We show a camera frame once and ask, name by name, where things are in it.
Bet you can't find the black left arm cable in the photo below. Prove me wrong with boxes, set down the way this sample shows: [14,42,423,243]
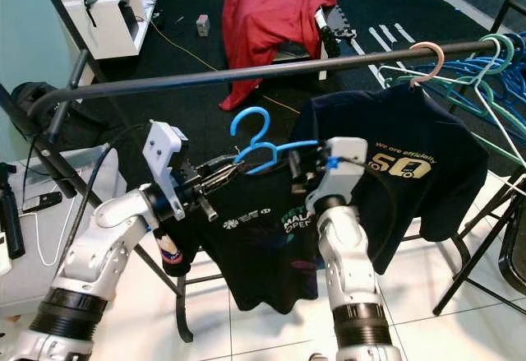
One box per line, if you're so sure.
[62,123,150,267]

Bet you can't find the black machine with white legs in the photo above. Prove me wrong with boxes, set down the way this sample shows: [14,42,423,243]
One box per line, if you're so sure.
[275,3,358,78]

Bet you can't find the white wire hanger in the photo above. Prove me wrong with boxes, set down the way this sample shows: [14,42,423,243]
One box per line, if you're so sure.
[468,40,526,169]

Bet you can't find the red cloth cover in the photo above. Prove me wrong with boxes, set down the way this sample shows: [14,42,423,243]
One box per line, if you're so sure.
[220,0,338,111]

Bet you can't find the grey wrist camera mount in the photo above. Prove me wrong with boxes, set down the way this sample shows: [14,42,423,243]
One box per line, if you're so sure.
[142,121,188,220]
[312,137,369,210]

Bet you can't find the black backpack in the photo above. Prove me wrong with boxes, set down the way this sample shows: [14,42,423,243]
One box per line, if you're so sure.
[10,81,83,144]

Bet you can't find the white open shelf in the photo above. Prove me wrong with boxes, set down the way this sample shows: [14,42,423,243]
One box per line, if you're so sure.
[62,0,164,60]

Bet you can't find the black phone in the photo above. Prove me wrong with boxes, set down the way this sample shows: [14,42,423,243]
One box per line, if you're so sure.
[23,192,62,212]

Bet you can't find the grey ottoman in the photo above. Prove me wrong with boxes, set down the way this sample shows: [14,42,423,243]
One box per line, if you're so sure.
[0,146,124,317]

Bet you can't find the black tripod handle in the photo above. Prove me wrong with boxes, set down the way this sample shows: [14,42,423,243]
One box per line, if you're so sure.
[0,164,25,259]

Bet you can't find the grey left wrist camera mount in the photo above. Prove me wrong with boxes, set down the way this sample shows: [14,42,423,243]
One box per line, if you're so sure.
[142,121,188,220]

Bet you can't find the blue plastic hanger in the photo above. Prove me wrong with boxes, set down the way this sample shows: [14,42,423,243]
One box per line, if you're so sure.
[230,106,321,174]
[436,36,526,123]

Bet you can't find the black folding chair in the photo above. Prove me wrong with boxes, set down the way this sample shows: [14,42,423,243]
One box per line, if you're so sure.
[497,201,526,296]

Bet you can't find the thin white cable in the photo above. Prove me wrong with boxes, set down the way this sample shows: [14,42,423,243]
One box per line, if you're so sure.
[33,211,79,267]

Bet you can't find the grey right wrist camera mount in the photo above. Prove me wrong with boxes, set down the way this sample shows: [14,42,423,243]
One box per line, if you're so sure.
[312,137,369,210]

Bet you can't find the beige plastic hanger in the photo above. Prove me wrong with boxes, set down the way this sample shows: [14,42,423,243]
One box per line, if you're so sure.
[409,41,446,88]

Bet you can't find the navy t-shirt gold print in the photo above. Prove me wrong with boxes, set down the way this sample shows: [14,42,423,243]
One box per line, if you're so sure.
[288,84,490,275]

